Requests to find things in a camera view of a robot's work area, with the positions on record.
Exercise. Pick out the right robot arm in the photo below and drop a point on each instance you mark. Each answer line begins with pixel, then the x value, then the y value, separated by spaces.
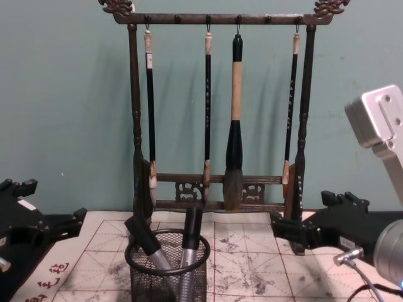
pixel 371 116

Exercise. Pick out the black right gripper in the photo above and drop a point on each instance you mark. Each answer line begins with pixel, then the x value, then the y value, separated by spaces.
pixel 340 226

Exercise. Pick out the dark carved wooden brush rack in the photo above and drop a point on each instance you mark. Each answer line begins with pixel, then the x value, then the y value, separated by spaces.
pixel 220 19

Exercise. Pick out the black brush with white label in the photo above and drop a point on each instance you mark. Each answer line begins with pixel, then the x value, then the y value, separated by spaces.
pixel 151 110

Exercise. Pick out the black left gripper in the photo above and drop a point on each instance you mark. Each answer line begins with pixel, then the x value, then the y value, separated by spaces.
pixel 15 226

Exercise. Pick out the white gridded felt writing mat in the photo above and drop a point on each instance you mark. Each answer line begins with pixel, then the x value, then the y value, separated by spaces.
pixel 252 267

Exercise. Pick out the thin black calligraphy brush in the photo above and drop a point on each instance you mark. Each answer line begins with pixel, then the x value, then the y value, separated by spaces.
pixel 292 94
pixel 207 94

